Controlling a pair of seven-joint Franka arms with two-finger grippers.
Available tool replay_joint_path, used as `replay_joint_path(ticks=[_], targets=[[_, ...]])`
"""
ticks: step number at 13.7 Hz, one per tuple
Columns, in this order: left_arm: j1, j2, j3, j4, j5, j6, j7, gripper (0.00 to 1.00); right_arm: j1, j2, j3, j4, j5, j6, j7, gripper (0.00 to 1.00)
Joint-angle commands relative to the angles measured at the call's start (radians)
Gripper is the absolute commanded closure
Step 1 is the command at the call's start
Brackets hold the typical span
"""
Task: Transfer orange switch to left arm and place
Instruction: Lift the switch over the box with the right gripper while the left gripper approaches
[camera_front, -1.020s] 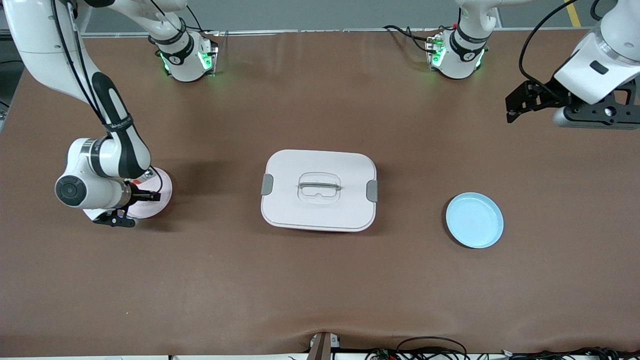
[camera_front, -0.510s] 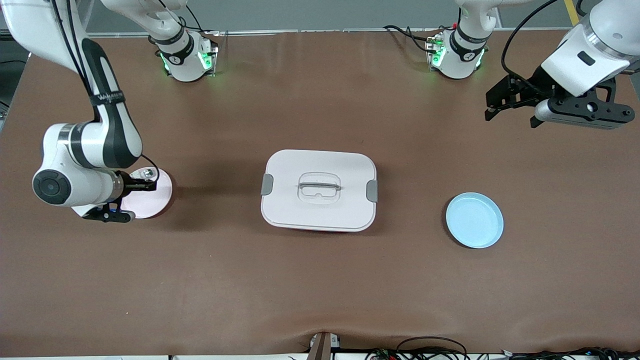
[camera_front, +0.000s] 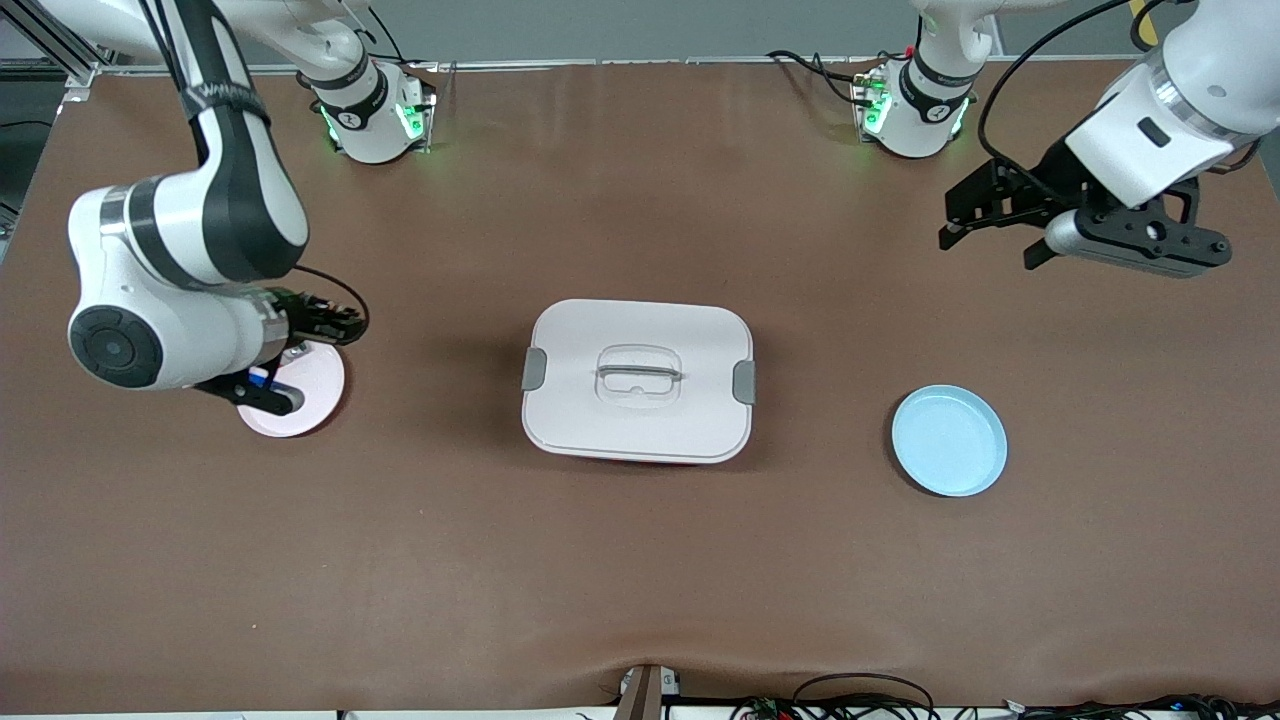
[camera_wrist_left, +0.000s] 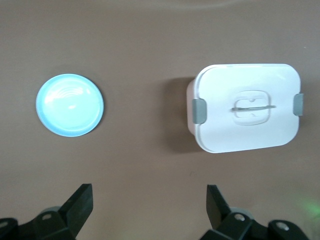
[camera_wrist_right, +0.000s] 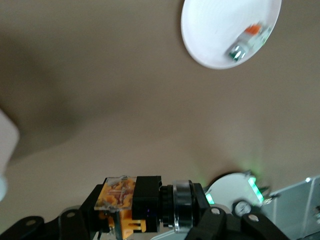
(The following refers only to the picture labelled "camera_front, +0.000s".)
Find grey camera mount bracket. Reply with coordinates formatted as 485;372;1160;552
615;663;683;720

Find aluminium frame profile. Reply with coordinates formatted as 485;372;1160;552
0;0;106;101

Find white lidded storage box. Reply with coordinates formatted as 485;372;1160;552
520;298;758;466

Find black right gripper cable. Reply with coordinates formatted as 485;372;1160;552
290;262;371;346

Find brown table cover mat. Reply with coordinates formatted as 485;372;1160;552
0;58;1280;713

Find pale pink round plate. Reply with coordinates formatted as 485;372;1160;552
237;340;347;439

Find black arm base cable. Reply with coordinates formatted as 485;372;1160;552
345;0;441;71
765;45;881;111

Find black cable bundle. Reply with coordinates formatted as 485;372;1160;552
1000;692;1280;720

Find black right arm base cable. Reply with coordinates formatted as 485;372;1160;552
345;0;441;71

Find light blue round plate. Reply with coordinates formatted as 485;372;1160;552
891;384;1009;498

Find black looped cable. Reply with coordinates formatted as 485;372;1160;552
730;672;941;720

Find black left arm base cable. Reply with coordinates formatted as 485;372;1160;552
765;45;881;111

